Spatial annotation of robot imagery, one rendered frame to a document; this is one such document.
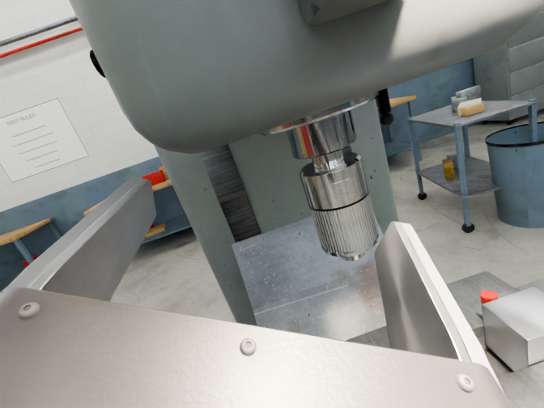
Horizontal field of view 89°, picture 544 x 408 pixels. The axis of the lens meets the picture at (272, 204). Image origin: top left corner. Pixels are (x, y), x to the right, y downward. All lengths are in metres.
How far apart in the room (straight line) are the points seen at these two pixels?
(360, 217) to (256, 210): 0.41
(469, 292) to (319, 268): 0.27
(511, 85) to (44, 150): 6.62
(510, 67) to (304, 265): 4.86
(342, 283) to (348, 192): 0.45
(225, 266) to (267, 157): 0.27
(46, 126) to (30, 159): 0.56
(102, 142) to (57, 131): 0.59
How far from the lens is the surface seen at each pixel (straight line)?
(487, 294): 0.41
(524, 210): 2.57
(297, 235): 0.62
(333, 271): 0.63
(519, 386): 0.37
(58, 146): 5.12
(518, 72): 5.35
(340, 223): 0.21
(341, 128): 0.19
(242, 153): 0.58
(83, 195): 5.12
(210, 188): 0.59
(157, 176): 4.04
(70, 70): 4.98
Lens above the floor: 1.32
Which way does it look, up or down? 18 degrees down
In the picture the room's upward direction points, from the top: 19 degrees counter-clockwise
